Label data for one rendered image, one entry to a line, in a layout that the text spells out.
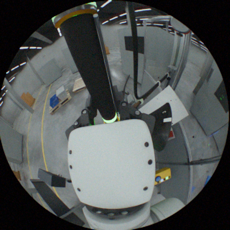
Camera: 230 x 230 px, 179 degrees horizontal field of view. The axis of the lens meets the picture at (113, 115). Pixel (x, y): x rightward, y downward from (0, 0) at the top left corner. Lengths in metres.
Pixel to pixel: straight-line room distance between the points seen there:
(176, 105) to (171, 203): 0.50
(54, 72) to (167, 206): 7.53
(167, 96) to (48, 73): 7.55
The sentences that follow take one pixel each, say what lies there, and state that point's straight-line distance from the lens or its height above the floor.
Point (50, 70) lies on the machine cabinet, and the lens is 7.41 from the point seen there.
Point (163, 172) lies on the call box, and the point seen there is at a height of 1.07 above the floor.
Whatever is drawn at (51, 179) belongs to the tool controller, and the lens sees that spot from 0.76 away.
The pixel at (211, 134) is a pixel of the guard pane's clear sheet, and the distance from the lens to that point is 0.78.
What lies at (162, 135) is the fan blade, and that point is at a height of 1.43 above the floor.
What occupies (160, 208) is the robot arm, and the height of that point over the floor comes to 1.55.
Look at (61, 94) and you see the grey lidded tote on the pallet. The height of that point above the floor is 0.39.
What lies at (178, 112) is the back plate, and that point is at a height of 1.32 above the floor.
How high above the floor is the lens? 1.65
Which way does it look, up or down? 59 degrees down
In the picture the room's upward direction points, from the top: 16 degrees counter-clockwise
